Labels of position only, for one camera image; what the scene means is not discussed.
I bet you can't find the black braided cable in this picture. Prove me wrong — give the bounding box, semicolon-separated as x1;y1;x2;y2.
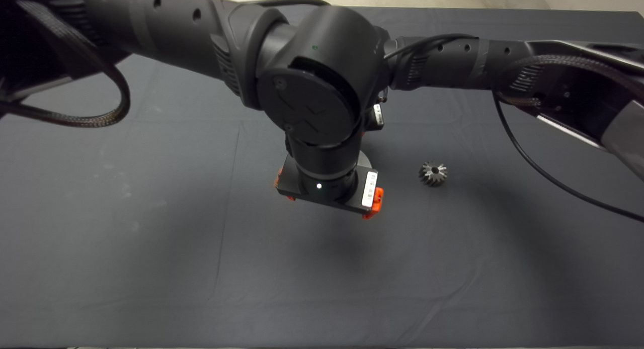
0;0;131;128

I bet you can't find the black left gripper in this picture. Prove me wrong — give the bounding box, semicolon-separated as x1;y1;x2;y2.
274;154;384;220

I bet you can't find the dark table cloth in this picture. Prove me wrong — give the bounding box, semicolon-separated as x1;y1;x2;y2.
0;1;644;347

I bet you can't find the larger steel bevel gear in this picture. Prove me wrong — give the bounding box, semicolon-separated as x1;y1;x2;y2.
418;160;448;187

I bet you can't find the thin black left cable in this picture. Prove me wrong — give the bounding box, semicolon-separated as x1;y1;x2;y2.
257;0;333;8

